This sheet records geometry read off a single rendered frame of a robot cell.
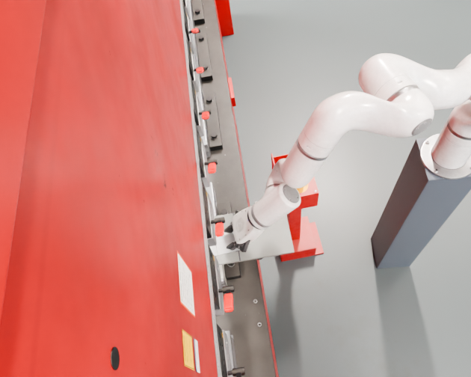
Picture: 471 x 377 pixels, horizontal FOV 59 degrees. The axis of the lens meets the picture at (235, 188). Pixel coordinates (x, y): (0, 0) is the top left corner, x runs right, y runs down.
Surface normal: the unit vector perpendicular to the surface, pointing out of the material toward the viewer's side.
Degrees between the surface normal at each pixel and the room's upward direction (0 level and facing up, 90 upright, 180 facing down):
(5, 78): 90
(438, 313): 0
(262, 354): 0
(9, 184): 90
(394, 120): 68
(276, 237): 0
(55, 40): 90
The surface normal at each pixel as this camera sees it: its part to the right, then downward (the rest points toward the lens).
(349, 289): -0.11, -0.47
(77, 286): 0.99, -0.17
